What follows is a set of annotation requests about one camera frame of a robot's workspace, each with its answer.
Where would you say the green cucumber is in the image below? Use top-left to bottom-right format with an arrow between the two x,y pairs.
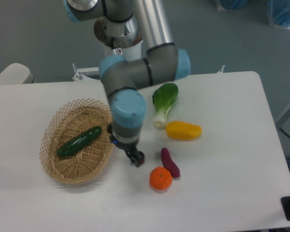
56,126 -> 102,158

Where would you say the blue plastic bag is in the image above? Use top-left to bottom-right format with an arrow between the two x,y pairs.
267,0 -> 290,29
214,0 -> 248,11

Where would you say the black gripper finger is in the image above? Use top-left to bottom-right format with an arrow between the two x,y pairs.
125,151 -> 135,166
134,150 -> 145,168

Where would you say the green bok choy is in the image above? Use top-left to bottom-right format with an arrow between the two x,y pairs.
152,83 -> 178,129

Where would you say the blue plastic bag centre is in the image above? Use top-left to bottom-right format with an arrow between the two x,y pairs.
214,0 -> 248,11

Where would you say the yellow bell pepper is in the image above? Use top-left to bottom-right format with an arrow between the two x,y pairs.
165,121 -> 203,141

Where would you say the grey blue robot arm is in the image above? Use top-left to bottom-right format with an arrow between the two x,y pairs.
63,0 -> 191,167

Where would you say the purple sweet potato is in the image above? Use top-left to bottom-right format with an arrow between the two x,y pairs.
160,147 -> 181,178

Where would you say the woven wicker basket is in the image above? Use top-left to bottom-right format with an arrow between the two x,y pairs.
40,99 -> 113,184

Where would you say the blue plastic bag right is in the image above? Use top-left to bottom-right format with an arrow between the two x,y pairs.
267,0 -> 290,29

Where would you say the orange tangerine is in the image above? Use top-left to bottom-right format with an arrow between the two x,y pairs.
149,166 -> 173,190

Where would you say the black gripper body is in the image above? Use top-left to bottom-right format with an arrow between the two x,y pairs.
107,124 -> 138,155

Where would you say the white chair backrest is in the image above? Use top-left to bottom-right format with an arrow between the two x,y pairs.
0,63 -> 36,86

